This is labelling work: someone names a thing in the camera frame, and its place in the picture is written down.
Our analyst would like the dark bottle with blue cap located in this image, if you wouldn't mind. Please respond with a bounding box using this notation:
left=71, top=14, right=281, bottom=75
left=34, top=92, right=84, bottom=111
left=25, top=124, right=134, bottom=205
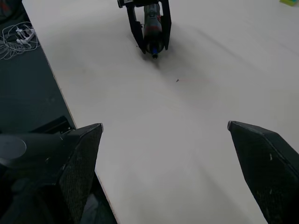
left=142, top=4, right=164, bottom=60

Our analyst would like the white cable bundle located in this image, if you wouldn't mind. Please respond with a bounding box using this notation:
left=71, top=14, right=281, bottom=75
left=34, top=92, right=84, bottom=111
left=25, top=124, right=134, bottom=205
left=0, top=21, right=39, bottom=61

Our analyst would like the green box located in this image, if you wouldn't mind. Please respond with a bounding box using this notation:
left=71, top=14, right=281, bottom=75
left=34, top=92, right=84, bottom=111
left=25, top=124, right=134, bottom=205
left=279, top=0, right=299, bottom=7

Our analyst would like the white power strip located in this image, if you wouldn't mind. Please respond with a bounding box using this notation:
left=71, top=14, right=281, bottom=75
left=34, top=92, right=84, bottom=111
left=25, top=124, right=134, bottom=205
left=15, top=26, right=36, bottom=45

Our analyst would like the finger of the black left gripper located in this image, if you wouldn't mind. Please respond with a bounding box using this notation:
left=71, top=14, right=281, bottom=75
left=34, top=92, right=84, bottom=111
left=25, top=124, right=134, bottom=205
left=159, top=0, right=173, bottom=51
left=126, top=5, right=146, bottom=55

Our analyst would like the dark bag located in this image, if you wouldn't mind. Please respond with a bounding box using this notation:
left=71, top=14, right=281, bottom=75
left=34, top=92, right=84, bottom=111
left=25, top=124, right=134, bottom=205
left=0, top=0, right=27, bottom=24

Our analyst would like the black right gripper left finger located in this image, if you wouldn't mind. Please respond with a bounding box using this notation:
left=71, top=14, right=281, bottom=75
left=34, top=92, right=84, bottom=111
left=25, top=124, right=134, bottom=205
left=57, top=123, right=104, bottom=224

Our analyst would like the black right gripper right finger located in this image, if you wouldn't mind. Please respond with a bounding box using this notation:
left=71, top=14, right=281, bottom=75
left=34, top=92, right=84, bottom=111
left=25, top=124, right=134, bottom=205
left=227, top=120, right=299, bottom=224

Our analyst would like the dark robot body joint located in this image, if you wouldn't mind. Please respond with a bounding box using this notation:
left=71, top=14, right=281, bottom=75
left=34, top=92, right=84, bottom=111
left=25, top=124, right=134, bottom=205
left=0, top=130, right=81, bottom=187

